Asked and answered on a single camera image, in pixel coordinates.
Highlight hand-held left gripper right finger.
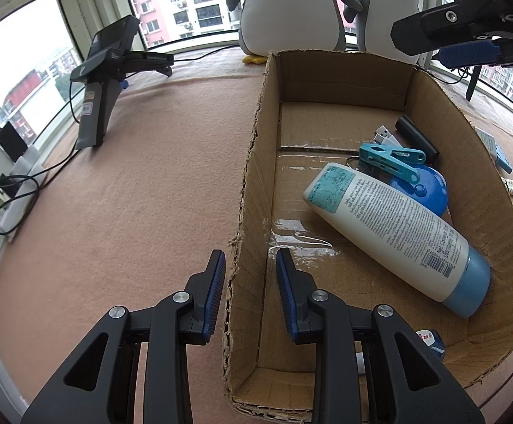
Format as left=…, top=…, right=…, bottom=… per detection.
left=275, top=247, right=487, bottom=424

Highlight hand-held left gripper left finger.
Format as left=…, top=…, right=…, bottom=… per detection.
left=20, top=249, right=227, bottom=424

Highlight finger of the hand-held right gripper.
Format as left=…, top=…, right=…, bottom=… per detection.
left=390, top=0, right=513, bottom=57
left=436, top=37, right=513, bottom=70

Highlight black cylinder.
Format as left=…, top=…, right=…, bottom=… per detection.
left=395, top=116, right=440, bottom=164

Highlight brown cardboard box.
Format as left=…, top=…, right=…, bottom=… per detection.
left=222, top=48, right=513, bottom=420

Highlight white usb connector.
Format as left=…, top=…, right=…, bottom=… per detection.
left=373, top=126, right=402, bottom=146

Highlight white lotion bottle blue cap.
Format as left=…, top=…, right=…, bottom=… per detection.
left=303, top=162, right=492, bottom=319

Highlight teal clothespin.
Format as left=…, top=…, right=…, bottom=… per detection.
left=358, top=142, right=428, bottom=184

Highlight blue round case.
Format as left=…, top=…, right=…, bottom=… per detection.
left=386, top=165, right=450, bottom=217

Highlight small blue bottle white cap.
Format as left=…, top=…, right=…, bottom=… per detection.
left=415, top=329, right=448, bottom=361

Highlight black tripod stand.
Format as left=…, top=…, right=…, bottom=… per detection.
left=465, top=65, right=481, bottom=102

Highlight small plush penguin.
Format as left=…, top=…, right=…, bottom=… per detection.
left=344, top=0, right=421, bottom=56

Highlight blue phone holder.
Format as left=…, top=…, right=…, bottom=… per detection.
left=492, top=143, right=513, bottom=175

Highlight pink blanket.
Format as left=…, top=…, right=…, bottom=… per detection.
left=0, top=46, right=513, bottom=411

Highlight large plush penguin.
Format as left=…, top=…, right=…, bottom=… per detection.
left=226, top=0, right=364, bottom=63

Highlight white power strip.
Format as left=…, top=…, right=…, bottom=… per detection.
left=0, top=146, right=47, bottom=241

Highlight black charger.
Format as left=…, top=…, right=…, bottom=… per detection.
left=0, top=121, right=28, bottom=162

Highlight black device on stand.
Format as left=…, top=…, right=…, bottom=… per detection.
left=70, top=14, right=175, bottom=150

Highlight long black cable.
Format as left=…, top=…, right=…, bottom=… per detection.
left=172, top=44, right=240, bottom=61

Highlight black power cables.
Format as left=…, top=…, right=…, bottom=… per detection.
left=0, top=79, right=86, bottom=236

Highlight white window frame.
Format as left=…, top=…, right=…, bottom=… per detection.
left=0, top=0, right=513, bottom=142

